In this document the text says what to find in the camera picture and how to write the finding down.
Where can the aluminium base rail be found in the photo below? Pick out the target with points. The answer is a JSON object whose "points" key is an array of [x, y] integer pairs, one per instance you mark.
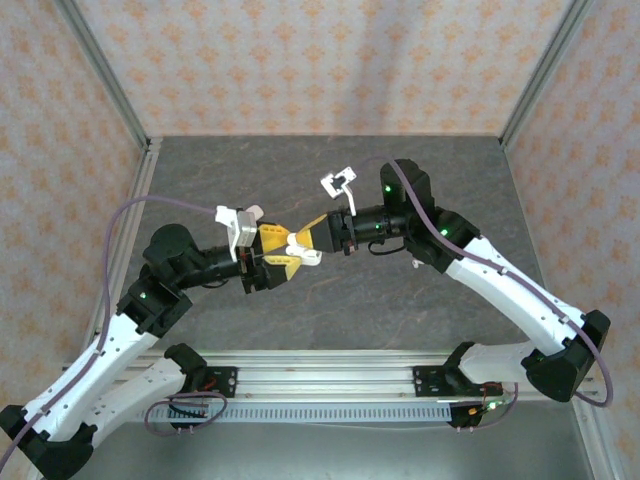
{"points": [[325, 375]]}

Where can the small green LED board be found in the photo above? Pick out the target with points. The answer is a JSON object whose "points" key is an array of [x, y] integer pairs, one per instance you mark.
{"points": [[492, 404]]}

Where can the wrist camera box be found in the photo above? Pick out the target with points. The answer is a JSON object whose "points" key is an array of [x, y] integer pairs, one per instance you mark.
{"points": [[340, 181], [245, 227]]}

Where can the aluminium side rail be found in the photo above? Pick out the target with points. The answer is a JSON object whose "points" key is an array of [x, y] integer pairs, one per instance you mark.
{"points": [[149, 165]]}

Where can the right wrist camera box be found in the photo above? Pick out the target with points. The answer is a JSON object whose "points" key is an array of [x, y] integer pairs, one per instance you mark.
{"points": [[340, 181]]}

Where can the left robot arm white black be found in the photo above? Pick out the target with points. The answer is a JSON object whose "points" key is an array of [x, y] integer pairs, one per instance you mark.
{"points": [[80, 380]]}

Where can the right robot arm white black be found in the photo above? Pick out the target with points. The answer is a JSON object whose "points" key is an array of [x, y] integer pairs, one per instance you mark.
{"points": [[515, 295]]}

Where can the aluminium frame post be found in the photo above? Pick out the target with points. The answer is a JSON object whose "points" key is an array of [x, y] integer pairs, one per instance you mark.
{"points": [[106, 75], [542, 75]]}

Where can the white earbud charging case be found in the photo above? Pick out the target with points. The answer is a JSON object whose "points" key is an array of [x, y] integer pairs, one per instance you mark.
{"points": [[307, 257]]}

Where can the grey metal panel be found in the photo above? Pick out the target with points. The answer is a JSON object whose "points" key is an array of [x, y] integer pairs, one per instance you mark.
{"points": [[325, 452]]}

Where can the aluminium lower frame rail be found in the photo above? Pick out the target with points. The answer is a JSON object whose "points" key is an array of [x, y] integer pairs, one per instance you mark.
{"points": [[595, 440]]}

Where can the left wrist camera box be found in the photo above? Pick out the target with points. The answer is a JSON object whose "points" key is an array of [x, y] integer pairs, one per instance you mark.
{"points": [[245, 227]]}

